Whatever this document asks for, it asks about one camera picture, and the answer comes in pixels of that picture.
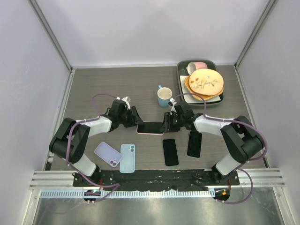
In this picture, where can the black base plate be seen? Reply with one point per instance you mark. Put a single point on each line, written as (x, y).
(158, 180)

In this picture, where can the black phone middle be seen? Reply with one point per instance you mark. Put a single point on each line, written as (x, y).
(170, 152)

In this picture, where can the white cable duct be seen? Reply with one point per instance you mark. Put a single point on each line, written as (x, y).
(85, 193)

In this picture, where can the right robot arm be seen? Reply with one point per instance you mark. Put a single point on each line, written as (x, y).
(243, 141)

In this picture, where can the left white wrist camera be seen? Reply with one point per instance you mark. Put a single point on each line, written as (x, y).
(126, 100)

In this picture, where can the black phone right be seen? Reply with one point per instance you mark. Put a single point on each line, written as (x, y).
(194, 144)

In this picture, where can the white square plate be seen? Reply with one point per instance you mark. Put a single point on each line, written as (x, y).
(190, 99)

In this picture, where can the orange bird plate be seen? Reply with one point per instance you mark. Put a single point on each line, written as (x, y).
(206, 82)

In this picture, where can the blue mug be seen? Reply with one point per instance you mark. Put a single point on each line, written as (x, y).
(164, 95)

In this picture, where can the purple phone case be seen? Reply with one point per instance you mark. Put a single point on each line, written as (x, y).
(108, 154)

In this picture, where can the blue-edged black phone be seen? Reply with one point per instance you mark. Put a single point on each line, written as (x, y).
(153, 122)

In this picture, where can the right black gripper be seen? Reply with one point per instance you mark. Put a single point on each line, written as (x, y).
(167, 124)

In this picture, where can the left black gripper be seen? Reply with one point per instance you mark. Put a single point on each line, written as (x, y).
(135, 118)

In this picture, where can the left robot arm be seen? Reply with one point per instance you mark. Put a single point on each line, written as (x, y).
(69, 141)

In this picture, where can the pink cup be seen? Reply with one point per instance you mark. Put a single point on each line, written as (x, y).
(193, 66)

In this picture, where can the woven yellow plate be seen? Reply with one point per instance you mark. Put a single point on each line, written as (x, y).
(206, 97)

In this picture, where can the light blue phone case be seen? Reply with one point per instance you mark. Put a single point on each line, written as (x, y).
(127, 163)

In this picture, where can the pink phone case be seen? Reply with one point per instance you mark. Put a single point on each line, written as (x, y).
(150, 134)

